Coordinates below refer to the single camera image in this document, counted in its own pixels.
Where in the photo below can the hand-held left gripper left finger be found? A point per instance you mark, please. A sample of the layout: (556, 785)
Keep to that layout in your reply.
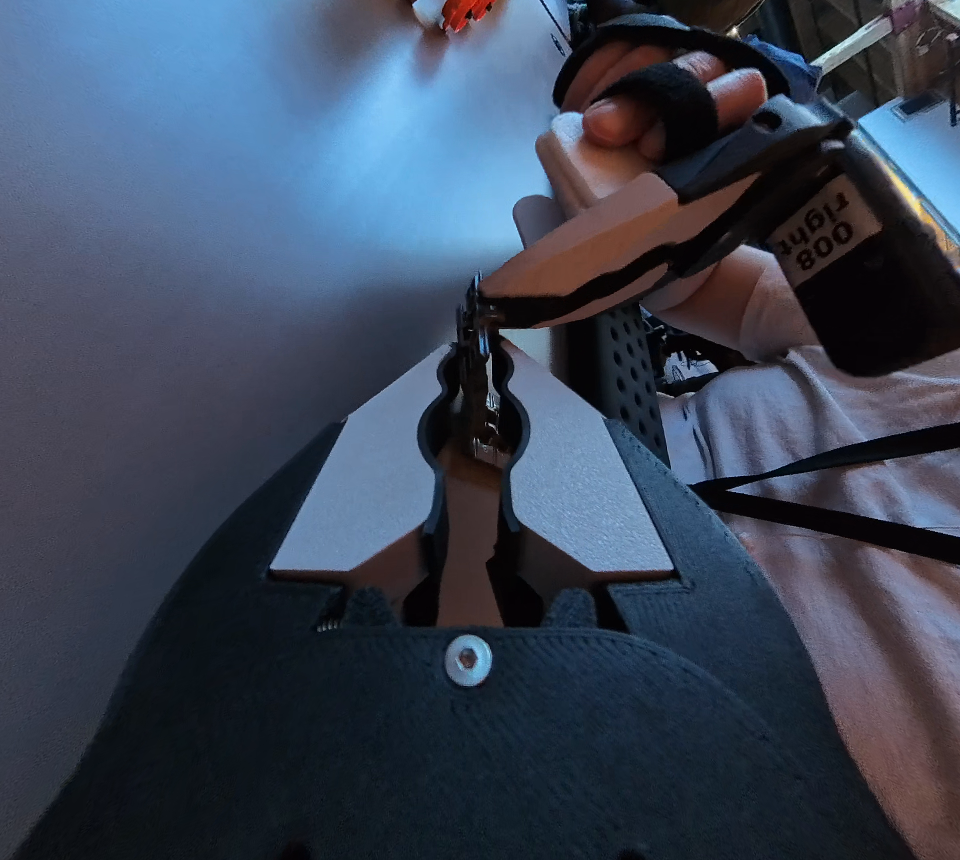
(360, 500)

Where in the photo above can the person's right forearm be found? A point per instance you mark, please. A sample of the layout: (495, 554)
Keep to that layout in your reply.
(712, 301)

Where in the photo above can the grey desk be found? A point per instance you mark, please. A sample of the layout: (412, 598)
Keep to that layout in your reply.
(225, 200)

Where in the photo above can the wooden window ledge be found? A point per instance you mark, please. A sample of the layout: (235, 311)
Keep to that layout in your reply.
(930, 43)

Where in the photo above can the black perforated panel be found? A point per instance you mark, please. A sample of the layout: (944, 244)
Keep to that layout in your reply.
(622, 380)

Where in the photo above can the blue cloth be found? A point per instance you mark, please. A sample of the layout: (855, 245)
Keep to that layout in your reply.
(787, 62)

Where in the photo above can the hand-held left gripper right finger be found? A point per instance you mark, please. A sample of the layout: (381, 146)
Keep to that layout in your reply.
(592, 500)

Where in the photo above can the small black track link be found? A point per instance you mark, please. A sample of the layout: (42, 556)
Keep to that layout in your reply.
(476, 301)

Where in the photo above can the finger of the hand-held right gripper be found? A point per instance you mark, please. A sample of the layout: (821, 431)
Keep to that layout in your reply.
(615, 301)
(585, 238)

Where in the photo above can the person's right hand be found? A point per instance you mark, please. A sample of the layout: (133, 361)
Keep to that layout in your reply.
(615, 122)

